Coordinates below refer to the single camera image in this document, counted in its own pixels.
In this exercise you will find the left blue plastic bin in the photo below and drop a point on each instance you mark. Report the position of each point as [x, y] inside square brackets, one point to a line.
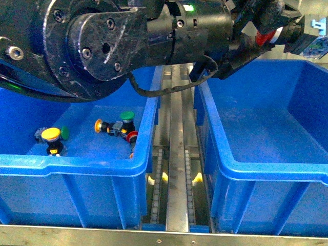
[93, 183]

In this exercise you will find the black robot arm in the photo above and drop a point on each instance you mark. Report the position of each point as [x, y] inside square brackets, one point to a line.
[81, 51]

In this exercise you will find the lying yellow push button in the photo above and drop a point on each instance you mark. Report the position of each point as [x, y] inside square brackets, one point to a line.
[112, 129]

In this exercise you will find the lying red push button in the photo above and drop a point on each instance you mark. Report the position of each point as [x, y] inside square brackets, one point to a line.
[131, 138]

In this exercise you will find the blue plastic bin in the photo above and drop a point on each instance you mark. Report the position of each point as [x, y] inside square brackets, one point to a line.
[93, 183]
[263, 136]

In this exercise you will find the central metal rail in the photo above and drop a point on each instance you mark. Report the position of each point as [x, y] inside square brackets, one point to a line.
[177, 206]

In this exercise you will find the front metal shelf bar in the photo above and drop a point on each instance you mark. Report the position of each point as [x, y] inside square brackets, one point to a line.
[30, 235]

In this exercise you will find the right blue plastic bin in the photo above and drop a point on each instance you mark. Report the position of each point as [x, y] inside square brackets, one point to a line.
[263, 136]

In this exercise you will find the red push button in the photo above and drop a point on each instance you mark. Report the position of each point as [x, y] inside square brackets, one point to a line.
[131, 138]
[271, 37]

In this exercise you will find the upright green push button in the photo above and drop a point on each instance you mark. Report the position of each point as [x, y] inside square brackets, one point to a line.
[127, 118]

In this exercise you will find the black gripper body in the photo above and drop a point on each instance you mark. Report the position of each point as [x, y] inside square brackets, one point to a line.
[246, 30]

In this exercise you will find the lying green push button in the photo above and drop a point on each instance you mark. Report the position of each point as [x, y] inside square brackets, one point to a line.
[64, 133]

